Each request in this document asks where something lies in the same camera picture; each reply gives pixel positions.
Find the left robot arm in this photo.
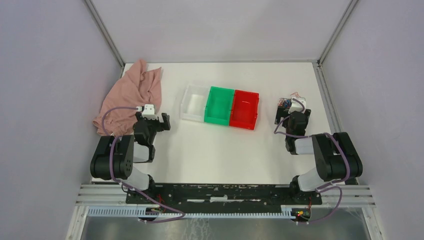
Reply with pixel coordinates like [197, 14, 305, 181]
[90, 113, 171, 204]

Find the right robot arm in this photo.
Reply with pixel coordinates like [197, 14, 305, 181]
[274, 106, 363, 204]

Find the clear plastic bin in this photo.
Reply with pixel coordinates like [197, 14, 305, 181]
[179, 84, 211, 122]

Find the red plastic bin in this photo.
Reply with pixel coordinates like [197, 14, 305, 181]
[229, 89, 260, 131]

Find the pink cloth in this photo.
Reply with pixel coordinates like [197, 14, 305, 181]
[92, 59, 162, 136]

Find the green plastic bin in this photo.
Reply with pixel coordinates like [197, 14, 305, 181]
[204, 86, 235, 126]

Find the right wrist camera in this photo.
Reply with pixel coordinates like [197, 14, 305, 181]
[288, 97, 307, 114]

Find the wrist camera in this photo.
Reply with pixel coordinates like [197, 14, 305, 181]
[141, 104, 157, 120]
[288, 97, 307, 114]

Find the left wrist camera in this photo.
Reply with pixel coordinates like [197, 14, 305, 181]
[141, 104, 157, 120]

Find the white cable duct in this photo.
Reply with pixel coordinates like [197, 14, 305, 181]
[87, 206, 312, 220]

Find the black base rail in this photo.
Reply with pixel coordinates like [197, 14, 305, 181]
[145, 183, 323, 213]

